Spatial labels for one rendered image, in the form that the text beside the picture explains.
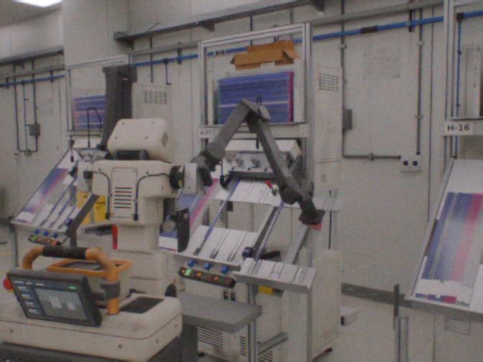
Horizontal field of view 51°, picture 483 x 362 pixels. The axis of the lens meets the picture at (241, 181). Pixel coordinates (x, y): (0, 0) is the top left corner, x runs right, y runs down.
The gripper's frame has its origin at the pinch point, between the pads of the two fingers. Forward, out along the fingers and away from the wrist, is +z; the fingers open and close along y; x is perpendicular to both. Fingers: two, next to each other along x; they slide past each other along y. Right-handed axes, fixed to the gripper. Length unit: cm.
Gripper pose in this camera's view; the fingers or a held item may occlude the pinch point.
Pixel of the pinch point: (318, 228)
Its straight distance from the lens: 218.1
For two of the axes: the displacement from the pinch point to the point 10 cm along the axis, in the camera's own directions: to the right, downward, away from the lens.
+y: -8.1, -0.4, 5.8
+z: 4.0, 6.9, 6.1
